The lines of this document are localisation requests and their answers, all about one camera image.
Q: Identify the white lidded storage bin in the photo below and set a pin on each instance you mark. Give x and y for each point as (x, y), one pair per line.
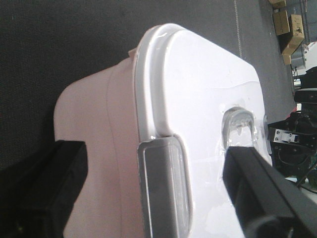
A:
(156, 127)

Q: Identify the cardboard box tall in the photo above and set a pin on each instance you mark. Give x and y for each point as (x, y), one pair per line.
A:
(292, 40)

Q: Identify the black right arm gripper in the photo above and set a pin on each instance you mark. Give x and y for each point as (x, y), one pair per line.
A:
(266, 204)

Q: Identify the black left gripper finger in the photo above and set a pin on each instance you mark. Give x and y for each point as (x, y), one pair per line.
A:
(37, 195)

